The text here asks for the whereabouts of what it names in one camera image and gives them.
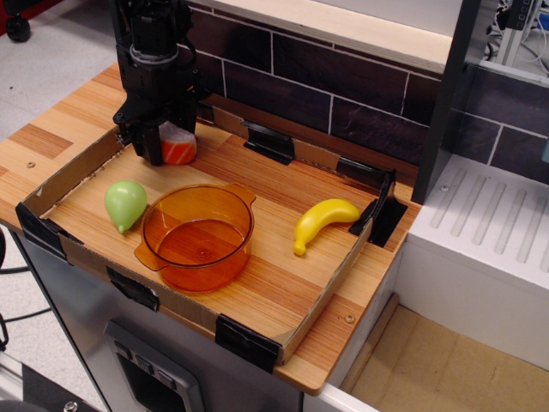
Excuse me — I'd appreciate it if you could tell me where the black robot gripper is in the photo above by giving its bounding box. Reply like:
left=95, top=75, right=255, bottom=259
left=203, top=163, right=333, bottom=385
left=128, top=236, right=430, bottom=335
left=113, top=46, right=202, bottom=166

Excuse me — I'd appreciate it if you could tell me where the salmon sushi toy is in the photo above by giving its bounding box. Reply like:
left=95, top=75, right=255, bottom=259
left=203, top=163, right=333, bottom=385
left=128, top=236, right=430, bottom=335
left=159, top=121, right=197, bottom=165

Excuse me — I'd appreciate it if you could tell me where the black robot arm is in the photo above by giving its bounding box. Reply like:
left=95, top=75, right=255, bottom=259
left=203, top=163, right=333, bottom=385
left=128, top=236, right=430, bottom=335
left=109, top=1, right=201, bottom=166

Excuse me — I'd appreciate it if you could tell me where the orange transparent plastic pot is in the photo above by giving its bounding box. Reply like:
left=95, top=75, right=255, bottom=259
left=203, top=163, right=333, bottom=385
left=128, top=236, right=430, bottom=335
left=135, top=184, right=256, bottom=293

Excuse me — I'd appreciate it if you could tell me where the cardboard fence with black tape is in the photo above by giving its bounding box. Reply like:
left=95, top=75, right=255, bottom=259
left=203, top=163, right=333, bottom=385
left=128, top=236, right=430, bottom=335
left=15, top=106, right=412, bottom=377

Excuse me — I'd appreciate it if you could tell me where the green toy pear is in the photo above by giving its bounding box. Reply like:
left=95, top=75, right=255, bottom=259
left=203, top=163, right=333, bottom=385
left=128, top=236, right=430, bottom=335
left=104, top=180, right=148, bottom=233

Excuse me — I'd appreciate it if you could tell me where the black caster wheel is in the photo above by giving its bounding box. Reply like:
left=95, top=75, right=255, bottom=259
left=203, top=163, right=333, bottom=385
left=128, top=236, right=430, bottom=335
left=6, top=15, right=31, bottom=43

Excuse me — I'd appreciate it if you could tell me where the yellow toy banana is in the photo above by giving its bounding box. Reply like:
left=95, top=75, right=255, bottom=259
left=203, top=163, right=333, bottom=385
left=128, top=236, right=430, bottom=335
left=293, top=198, right=361, bottom=256

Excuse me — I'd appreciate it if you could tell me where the grey toy oven front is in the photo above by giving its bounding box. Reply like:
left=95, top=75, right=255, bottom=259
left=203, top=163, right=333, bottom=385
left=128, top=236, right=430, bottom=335
left=12, top=233, right=303, bottom=411

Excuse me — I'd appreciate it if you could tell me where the white toy sink drainboard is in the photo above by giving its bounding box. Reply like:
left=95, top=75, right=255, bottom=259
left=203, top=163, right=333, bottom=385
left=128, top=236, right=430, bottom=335
left=395, top=156, right=548, bottom=368

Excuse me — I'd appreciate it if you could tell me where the black vertical post right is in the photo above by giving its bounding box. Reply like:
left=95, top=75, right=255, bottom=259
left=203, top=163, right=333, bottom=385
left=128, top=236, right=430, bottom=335
left=412, top=1, right=492, bottom=204

